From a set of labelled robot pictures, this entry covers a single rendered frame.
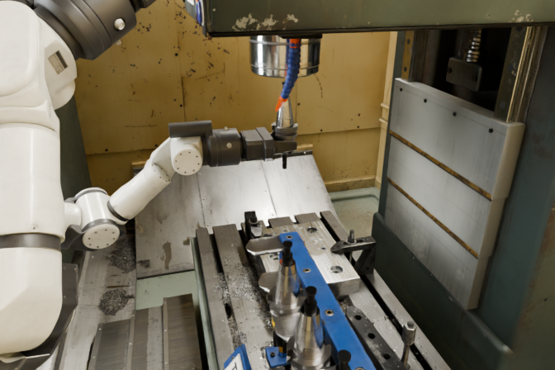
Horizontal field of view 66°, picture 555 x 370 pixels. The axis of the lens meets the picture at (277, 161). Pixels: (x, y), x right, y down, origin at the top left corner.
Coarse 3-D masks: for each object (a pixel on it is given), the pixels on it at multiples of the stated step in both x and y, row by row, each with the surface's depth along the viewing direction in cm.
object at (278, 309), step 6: (300, 288) 72; (270, 294) 70; (270, 300) 71; (300, 300) 69; (270, 306) 69; (276, 306) 68; (282, 306) 68; (288, 306) 68; (294, 306) 68; (300, 306) 68; (270, 312) 70; (276, 312) 69; (282, 312) 68; (288, 312) 68; (294, 312) 68; (276, 318) 69
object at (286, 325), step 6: (300, 312) 68; (282, 318) 67; (288, 318) 67; (294, 318) 67; (276, 324) 66; (282, 324) 66; (288, 324) 66; (294, 324) 66; (276, 330) 65; (282, 330) 64; (288, 330) 64; (294, 330) 64; (324, 330) 64; (282, 336) 64; (288, 336) 63
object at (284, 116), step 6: (288, 102) 99; (282, 108) 100; (288, 108) 100; (282, 114) 100; (288, 114) 100; (276, 120) 102; (282, 120) 100; (288, 120) 100; (282, 126) 101; (288, 126) 101
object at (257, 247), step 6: (252, 240) 86; (258, 240) 86; (264, 240) 86; (270, 240) 86; (276, 240) 86; (246, 246) 85; (252, 246) 84; (258, 246) 84; (264, 246) 84; (270, 246) 84; (276, 246) 84; (282, 246) 84; (252, 252) 83; (258, 252) 83; (264, 252) 83; (270, 252) 83; (276, 252) 83
